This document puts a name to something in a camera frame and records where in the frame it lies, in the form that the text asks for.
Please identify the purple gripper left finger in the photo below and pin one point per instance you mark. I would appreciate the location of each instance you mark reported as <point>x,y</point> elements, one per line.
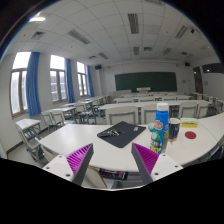
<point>73,166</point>

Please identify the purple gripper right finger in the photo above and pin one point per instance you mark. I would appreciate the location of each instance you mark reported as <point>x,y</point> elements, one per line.
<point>153,166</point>

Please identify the smartphone under table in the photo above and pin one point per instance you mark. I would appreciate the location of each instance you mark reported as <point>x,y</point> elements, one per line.
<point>118,175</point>

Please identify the black mouse pad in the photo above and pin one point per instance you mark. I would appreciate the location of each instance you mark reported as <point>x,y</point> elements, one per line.
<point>121,134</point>

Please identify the blue plastic bottle white cap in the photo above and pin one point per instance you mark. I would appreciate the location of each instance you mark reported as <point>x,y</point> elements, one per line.
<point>159,136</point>

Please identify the bunch of keys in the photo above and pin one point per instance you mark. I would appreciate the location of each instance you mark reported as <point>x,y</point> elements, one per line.
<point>110,133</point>

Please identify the white chair behind table right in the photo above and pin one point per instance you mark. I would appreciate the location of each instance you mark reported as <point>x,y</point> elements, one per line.
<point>148,113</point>

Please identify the white chair behind table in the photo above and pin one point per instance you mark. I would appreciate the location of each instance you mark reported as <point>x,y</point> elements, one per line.
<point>148,113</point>
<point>128,114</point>

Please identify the white chair behind table left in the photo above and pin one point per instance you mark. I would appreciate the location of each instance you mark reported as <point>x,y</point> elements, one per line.
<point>128,114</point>

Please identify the yellow green sponge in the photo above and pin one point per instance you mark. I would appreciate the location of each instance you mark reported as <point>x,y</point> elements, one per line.
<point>189,122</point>

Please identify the white side desk left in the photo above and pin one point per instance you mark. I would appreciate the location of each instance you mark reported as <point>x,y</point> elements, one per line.
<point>29,130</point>

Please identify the blue curtain right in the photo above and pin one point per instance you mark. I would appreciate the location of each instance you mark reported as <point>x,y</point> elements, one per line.
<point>90,85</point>

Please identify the blue curtain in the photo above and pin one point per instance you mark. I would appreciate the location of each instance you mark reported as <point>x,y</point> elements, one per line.
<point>70,90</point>
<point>90,85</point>
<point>32,85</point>

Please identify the white lectern desk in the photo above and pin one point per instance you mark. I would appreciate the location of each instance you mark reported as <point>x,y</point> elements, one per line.
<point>143,89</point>

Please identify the green chalkboard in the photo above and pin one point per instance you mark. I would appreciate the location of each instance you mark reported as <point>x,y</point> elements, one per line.
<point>156,81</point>

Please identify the blue curtain middle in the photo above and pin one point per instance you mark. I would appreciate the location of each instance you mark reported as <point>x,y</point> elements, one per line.
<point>70,90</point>

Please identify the blue curtain left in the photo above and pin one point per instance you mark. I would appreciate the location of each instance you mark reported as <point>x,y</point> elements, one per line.
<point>32,85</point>

